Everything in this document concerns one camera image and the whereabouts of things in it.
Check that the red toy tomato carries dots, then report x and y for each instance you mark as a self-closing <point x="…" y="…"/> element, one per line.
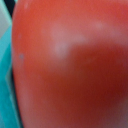
<point x="70" y="63"/>

